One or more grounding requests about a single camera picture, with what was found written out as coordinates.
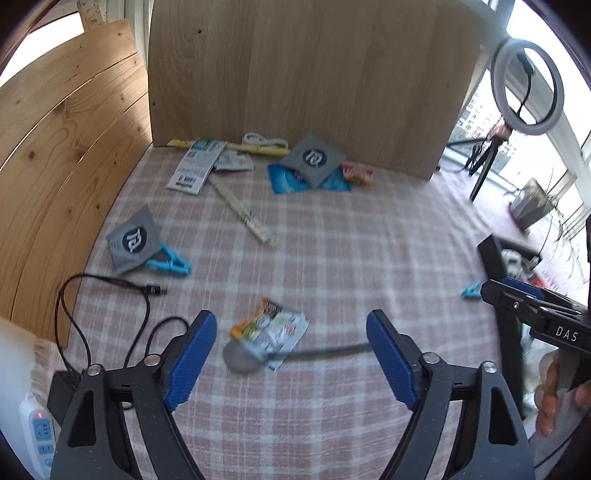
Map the light wooden board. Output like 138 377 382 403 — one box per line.
148 0 486 182

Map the person's right hand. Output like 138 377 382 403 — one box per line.
536 367 591 437

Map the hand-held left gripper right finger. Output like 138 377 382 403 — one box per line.
366 309 537 480

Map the grey logo packet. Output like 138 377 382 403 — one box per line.
105 205 163 274
280 135 345 188

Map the pine wooden panel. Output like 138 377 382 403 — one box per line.
0 18 154 341

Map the blue packet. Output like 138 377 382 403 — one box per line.
267 162 352 195

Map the black tripod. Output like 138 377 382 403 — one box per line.
466 124 511 202

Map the pink checked tablecloth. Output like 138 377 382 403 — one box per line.
31 145 505 480

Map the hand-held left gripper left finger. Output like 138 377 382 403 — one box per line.
50 310 218 480

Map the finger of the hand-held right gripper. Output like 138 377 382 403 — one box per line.
480 279 583 325
502 276 591 313

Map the wooden slat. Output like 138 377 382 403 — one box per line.
77 0 115 31

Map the ring light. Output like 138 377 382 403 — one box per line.
490 36 565 137

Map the grey paper bag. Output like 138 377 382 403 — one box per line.
509 177 556 232

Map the crumpled snack wrapper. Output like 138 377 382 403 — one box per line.
230 297 310 371

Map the black USB cable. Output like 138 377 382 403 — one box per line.
55 274 191 372

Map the red orange snack packet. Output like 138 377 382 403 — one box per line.
341 162 376 186

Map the yellow stick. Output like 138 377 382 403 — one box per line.
167 138 290 158

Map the white coiled cable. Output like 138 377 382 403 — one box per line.
243 132 288 149

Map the small grey sachet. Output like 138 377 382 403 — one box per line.
213 150 255 173

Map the blue and white leaflet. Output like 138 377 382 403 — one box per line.
165 137 228 195

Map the white power strip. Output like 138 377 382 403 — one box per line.
18 392 58 480

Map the white paper strip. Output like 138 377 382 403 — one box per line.
209 176 279 246

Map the black power adapter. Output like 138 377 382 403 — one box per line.
47 371 86 428

